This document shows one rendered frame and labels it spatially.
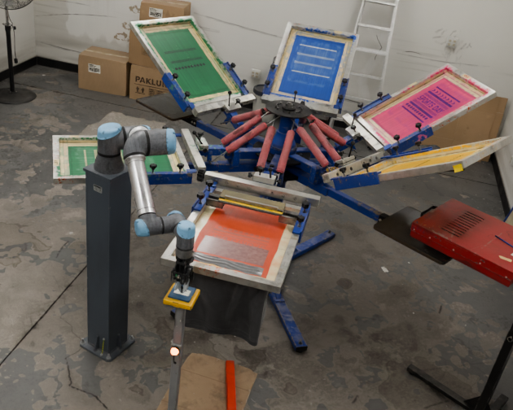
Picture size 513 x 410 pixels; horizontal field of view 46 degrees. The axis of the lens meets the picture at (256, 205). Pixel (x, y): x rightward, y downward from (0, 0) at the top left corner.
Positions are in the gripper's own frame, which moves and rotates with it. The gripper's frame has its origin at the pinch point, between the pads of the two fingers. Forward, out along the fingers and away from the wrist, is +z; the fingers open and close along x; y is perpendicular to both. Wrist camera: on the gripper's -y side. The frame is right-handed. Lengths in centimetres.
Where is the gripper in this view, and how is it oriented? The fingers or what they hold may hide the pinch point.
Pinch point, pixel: (182, 290)
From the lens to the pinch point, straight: 273.9
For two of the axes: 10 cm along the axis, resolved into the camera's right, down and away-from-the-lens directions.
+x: 9.6, 2.2, -1.4
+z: -1.3, 8.6, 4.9
